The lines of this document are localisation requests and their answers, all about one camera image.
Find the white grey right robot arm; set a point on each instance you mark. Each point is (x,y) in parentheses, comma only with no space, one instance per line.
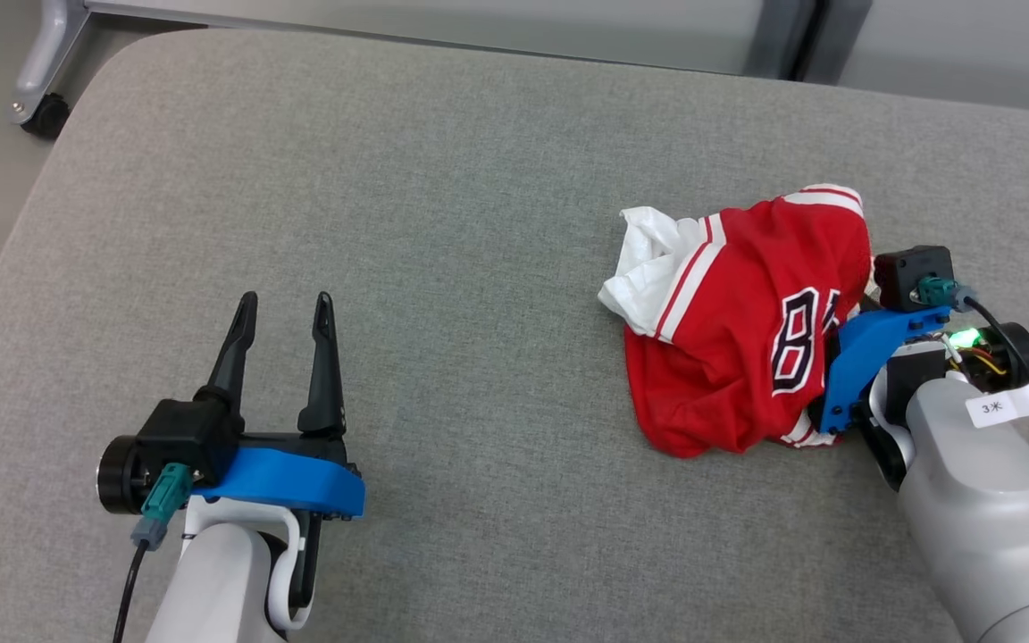
(988,518)

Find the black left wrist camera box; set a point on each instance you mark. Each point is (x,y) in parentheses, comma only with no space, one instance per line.
(188,438)

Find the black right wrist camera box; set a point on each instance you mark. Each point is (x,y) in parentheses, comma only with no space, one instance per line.
(912,272)

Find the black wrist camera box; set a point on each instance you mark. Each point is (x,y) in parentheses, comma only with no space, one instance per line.
(188,438)
(912,272)

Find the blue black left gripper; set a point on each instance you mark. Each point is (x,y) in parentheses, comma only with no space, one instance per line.
(282,478)

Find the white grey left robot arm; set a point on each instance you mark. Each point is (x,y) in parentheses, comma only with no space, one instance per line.
(220,580)

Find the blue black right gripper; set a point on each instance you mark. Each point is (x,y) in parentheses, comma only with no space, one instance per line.
(863,357)

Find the black caster wheel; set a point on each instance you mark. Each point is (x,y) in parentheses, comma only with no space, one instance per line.
(46,116)

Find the grey vertical partition post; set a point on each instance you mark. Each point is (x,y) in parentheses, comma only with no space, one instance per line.
(782,36)

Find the red white numbered jersey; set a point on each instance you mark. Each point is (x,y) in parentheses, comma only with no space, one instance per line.
(738,339)

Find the grey metal trolley frame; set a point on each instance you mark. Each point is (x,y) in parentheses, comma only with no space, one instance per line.
(46,54)

